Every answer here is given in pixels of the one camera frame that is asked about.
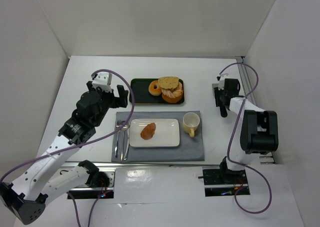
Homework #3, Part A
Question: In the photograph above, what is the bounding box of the small brown bread roll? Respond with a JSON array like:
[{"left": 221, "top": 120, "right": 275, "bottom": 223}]
[{"left": 140, "top": 122, "right": 156, "bottom": 140}]

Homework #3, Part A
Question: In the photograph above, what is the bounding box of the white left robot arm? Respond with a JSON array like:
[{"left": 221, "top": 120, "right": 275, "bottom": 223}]
[{"left": 0, "top": 81, "right": 131, "bottom": 225}]

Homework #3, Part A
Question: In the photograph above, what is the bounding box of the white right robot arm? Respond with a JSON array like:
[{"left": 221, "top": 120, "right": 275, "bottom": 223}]
[{"left": 213, "top": 74, "right": 279, "bottom": 184}]

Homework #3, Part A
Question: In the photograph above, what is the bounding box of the sliced bread round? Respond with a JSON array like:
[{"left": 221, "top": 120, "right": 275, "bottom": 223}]
[{"left": 157, "top": 76, "right": 179, "bottom": 90}]

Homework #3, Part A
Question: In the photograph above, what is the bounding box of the dark green serving tray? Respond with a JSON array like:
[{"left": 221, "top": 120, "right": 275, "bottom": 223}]
[{"left": 129, "top": 77, "right": 186, "bottom": 106}]

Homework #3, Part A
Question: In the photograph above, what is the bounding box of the steel fork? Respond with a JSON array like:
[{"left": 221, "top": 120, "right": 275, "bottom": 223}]
[{"left": 114, "top": 120, "right": 122, "bottom": 158}]

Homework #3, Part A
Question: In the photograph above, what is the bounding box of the steel spoon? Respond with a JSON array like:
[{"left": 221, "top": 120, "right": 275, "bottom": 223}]
[{"left": 121, "top": 123, "right": 130, "bottom": 162}]

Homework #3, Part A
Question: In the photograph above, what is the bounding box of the glazed orange donut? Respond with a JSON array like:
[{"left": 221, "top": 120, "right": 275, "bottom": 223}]
[{"left": 148, "top": 80, "right": 162, "bottom": 96}]

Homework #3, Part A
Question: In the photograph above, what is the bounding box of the pale yellow mug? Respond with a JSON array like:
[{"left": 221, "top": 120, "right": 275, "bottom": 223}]
[{"left": 182, "top": 112, "right": 201, "bottom": 138}]

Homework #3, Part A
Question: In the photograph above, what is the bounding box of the steel knife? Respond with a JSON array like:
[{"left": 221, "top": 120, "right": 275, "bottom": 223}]
[{"left": 120, "top": 124, "right": 127, "bottom": 162}]

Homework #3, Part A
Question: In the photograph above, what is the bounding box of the white rectangular plate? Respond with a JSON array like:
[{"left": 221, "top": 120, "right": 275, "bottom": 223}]
[{"left": 129, "top": 118, "right": 180, "bottom": 148}]

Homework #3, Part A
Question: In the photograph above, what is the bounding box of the grey cloth placemat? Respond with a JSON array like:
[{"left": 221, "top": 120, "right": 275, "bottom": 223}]
[{"left": 111, "top": 111, "right": 205, "bottom": 163}]

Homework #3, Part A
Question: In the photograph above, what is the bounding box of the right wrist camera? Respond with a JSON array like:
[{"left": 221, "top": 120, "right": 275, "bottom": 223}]
[{"left": 217, "top": 73, "right": 230, "bottom": 90}]

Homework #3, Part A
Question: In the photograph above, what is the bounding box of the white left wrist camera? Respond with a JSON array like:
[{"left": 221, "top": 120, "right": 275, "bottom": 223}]
[{"left": 92, "top": 71, "right": 113, "bottom": 93}]

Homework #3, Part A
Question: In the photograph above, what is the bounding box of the sugared ring pastry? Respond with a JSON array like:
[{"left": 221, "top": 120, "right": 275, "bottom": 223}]
[{"left": 161, "top": 82, "right": 184, "bottom": 104}]

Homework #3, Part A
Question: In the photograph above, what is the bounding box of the aluminium rail frame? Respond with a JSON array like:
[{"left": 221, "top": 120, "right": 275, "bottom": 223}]
[{"left": 235, "top": 56, "right": 276, "bottom": 165}]

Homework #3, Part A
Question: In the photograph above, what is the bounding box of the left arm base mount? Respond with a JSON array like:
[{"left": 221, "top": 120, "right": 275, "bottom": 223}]
[{"left": 69, "top": 169, "right": 116, "bottom": 200}]

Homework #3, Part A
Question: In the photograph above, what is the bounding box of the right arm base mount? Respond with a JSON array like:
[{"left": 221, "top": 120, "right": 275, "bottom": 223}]
[{"left": 198, "top": 168, "right": 251, "bottom": 197}]

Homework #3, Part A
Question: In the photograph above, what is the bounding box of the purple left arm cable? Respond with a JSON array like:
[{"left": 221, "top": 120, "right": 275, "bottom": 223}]
[{"left": 0, "top": 68, "right": 136, "bottom": 227}]

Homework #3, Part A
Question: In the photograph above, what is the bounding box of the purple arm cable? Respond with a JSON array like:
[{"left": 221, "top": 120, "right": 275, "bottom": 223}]
[
  {"left": 0, "top": 68, "right": 136, "bottom": 227},
  {"left": 219, "top": 62, "right": 273, "bottom": 215}
]

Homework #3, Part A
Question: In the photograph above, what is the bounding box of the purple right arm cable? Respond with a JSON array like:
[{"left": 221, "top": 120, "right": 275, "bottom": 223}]
[{"left": 219, "top": 62, "right": 273, "bottom": 215}]

